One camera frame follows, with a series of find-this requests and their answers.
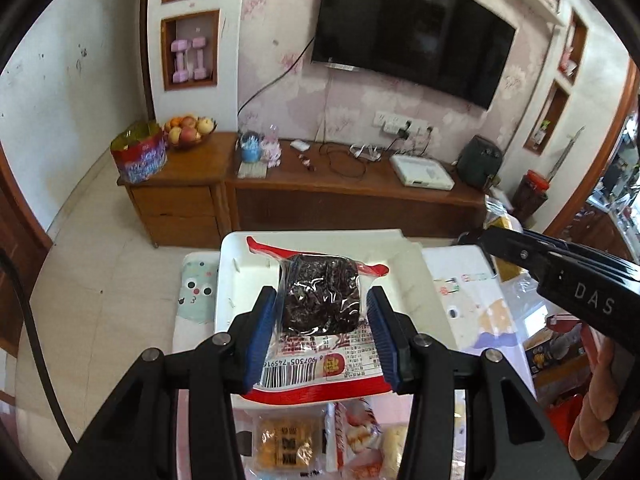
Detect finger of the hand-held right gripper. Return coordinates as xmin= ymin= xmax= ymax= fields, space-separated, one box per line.
xmin=457 ymin=226 xmax=576 ymax=282

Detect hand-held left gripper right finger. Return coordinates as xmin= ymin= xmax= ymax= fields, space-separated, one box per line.
xmin=366 ymin=286 xmax=583 ymax=480

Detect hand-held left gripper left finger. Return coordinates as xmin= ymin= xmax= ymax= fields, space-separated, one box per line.
xmin=59 ymin=286 xmax=279 ymax=480

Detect white plastic tray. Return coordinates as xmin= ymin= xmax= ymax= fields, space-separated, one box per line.
xmin=214 ymin=229 xmax=458 ymax=406

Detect dark dried fruit packet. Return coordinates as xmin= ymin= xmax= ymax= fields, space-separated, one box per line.
xmin=245 ymin=235 xmax=401 ymax=406

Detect red white snack packet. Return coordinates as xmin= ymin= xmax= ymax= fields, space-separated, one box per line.
xmin=325 ymin=399 xmax=387 ymax=480

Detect clear bun packet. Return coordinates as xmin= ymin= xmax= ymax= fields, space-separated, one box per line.
xmin=380 ymin=422 xmax=408 ymax=476

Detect yellow snack packet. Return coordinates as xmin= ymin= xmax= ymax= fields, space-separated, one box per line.
xmin=250 ymin=409 xmax=327 ymax=479

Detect person's right hand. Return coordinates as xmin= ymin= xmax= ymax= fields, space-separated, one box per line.
xmin=567 ymin=325 xmax=632 ymax=461

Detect yellow bag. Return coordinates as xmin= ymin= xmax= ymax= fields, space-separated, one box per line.
xmin=487 ymin=210 xmax=528 ymax=282

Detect red lidded jar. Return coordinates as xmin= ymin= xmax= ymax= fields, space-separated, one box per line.
xmin=512 ymin=170 xmax=551 ymax=226

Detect colourful cardboard box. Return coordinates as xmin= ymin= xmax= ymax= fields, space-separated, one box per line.
xmin=529 ymin=314 xmax=592 ymax=402

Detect cartoon printed tablecloth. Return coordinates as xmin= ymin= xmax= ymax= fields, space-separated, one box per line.
xmin=172 ymin=246 xmax=540 ymax=480

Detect dark green air fryer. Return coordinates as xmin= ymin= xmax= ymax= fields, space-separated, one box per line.
xmin=457 ymin=135 xmax=504 ymax=191

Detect grey metal rod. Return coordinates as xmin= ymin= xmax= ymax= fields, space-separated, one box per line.
xmin=547 ymin=127 xmax=586 ymax=182

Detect white set-top box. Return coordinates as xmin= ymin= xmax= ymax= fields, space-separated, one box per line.
xmin=389 ymin=153 xmax=456 ymax=192

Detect red plastic bag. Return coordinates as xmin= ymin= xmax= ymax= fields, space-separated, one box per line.
xmin=545 ymin=394 xmax=587 ymax=442

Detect wooden television stand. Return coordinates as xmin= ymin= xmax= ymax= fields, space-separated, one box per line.
xmin=225 ymin=138 xmax=488 ymax=248

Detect wooden side cabinet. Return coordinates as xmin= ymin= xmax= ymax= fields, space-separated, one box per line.
xmin=117 ymin=132 xmax=237 ymax=249

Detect blue cotton swab cup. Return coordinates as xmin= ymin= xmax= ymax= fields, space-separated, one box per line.
xmin=240 ymin=132 xmax=262 ymax=164

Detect pink bottle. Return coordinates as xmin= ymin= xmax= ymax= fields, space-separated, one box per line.
xmin=261 ymin=124 xmax=282 ymax=168

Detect wooden fruit bowl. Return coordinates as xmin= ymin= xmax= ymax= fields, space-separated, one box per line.
xmin=164 ymin=117 xmax=218 ymax=152

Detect red gift tin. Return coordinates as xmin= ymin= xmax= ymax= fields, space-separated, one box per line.
xmin=110 ymin=122 xmax=169 ymax=184

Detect black flat television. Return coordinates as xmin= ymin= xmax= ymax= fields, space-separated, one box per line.
xmin=311 ymin=0 xmax=517 ymax=111

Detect pink dumbbell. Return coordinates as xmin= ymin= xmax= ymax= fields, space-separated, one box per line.
xmin=171 ymin=40 xmax=191 ymax=84
xmin=191 ymin=37 xmax=210 ymax=81

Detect white wall socket strip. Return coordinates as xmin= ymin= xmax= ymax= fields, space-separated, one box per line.
xmin=372 ymin=110 xmax=434 ymax=137

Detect white cable bundle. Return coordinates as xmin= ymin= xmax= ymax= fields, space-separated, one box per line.
xmin=349 ymin=143 xmax=384 ymax=162

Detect thick black cable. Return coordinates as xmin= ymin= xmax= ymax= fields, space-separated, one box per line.
xmin=0 ymin=249 xmax=77 ymax=442

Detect black television cable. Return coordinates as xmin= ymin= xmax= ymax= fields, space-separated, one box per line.
xmin=237 ymin=35 xmax=316 ymax=122

